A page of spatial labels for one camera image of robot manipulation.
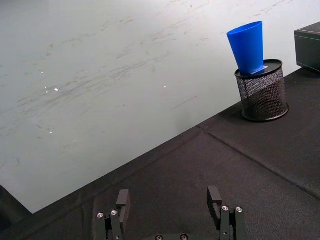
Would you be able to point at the blue plastic cup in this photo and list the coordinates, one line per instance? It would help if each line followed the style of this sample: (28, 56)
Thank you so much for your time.
(248, 47)

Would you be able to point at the pale wall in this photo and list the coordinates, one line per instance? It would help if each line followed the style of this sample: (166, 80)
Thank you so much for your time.
(100, 75)

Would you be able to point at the black mesh pen holder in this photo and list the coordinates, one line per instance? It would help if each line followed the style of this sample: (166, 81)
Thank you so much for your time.
(262, 92)

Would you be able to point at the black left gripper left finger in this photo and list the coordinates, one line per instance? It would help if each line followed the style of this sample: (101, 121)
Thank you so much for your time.
(121, 210)

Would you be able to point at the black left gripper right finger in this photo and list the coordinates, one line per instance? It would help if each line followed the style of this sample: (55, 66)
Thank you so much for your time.
(226, 217)

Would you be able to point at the black table cloth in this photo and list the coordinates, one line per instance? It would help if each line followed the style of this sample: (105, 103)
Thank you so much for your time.
(200, 175)

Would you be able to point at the black box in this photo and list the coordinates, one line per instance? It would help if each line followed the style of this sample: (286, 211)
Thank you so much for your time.
(308, 47)

